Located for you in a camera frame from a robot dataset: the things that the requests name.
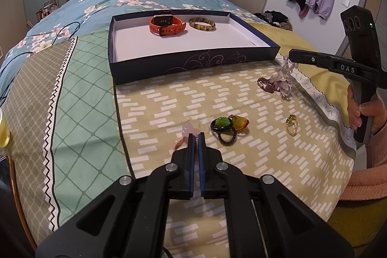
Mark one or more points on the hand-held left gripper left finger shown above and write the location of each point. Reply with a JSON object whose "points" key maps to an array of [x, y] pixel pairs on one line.
{"points": [[191, 168]]}

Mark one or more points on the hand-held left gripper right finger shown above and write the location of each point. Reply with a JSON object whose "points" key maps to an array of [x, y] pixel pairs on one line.
{"points": [[202, 168]]}

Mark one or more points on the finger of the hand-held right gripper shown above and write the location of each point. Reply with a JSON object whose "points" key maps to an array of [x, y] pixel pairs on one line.
{"points": [[308, 58]]}

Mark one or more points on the dark blue shallow box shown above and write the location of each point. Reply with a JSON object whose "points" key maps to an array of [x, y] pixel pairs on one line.
{"points": [[181, 43]]}

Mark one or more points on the person's right forearm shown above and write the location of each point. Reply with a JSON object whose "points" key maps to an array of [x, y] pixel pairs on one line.
{"points": [[378, 152]]}

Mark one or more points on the person's right hand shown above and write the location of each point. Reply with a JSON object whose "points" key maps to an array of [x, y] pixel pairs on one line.
{"points": [[376, 111]]}

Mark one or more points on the pink garment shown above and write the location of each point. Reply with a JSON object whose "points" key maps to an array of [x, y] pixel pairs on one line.
{"points": [[304, 11]]}

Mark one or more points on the pile of dark clothes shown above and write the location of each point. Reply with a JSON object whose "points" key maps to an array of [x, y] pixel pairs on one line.
{"points": [[275, 19]]}

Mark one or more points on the tortoiseshell bangle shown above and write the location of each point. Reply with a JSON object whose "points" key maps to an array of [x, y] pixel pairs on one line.
{"points": [[193, 24]]}

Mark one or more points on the person's pink sweater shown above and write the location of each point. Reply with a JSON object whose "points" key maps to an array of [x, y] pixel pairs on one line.
{"points": [[365, 185]]}

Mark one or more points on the orange smartwatch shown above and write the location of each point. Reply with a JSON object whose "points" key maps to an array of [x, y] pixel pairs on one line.
{"points": [[157, 26]]}

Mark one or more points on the olive cloth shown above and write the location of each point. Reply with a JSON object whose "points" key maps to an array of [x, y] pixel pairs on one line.
{"points": [[356, 227]]}

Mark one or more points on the yellow translucent object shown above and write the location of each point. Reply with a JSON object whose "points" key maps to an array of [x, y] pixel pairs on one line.
{"points": [[3, 134]]}

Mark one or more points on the cluttered bedside items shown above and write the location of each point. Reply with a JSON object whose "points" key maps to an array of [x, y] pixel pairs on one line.
{"points": [[47, 10]]}

